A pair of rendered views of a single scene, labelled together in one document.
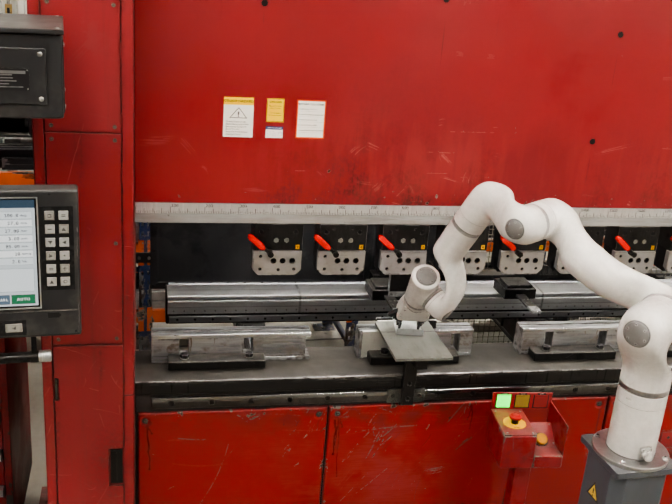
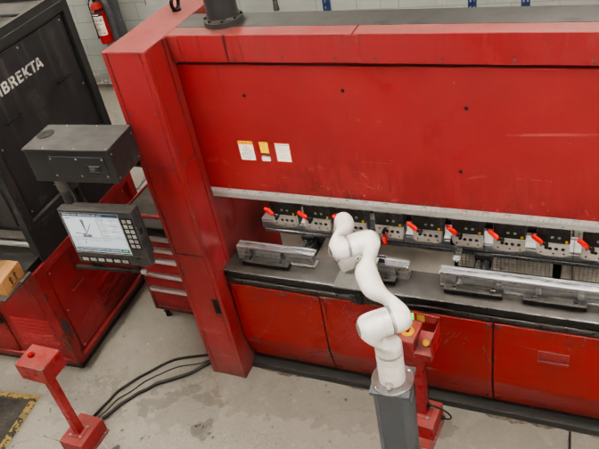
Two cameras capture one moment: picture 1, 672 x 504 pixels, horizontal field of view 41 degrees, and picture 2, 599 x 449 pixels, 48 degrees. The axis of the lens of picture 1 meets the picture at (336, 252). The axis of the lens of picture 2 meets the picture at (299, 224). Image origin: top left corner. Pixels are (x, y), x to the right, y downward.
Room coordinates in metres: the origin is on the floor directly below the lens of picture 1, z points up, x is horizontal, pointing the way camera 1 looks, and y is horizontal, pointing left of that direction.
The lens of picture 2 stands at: (0.31, -1.90, 3.39)
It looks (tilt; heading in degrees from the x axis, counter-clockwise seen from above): 36 degrees down; 41
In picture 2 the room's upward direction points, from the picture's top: 11 degrees counter-clockwise
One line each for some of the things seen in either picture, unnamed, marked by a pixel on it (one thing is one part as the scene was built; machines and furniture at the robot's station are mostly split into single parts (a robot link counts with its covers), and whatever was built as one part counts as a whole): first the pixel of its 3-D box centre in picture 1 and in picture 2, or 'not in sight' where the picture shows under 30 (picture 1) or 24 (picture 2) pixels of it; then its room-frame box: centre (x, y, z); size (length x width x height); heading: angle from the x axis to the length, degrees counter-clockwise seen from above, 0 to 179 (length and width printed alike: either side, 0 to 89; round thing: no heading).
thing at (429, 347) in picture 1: (412, 340); (356, 273); (2.54, -0.26, 1.00); 0.26 x 0.18 x 0.01; 13
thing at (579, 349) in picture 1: (572, 352); (473, 290); (2.77, -0.83, 0.89); 0.30 x 0.05 x 0.03; 103
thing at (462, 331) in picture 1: (413, 339); (374, 266); (2.70, -0.28, 0.92); 0.39 x 0.06 x 0.10; 103
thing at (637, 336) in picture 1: (647, 346); (379, 334); (1.96, -0.76, 1.30); 0.19 x 0.12 x 0.24; 139
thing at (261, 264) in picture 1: (276, 245); (286, 210); (2.59, 0.19, 1.26); 0.15 x 0.09 x 0.17; 103
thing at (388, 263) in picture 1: (401, 245); (354, 216); (2.68, -0.20, 1.26); 0.15 x 0.09 x 0.17; 103
